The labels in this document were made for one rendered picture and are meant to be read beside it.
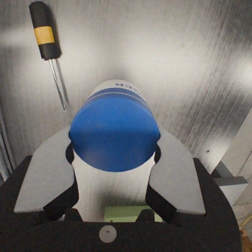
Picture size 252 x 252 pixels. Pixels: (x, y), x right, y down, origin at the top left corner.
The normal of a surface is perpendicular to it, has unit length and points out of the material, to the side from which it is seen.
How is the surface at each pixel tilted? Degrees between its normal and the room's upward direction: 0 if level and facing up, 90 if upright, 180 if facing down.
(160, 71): 0
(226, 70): 0
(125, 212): 90
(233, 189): 0
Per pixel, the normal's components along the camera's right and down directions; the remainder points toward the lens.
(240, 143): 0.04, 0.49
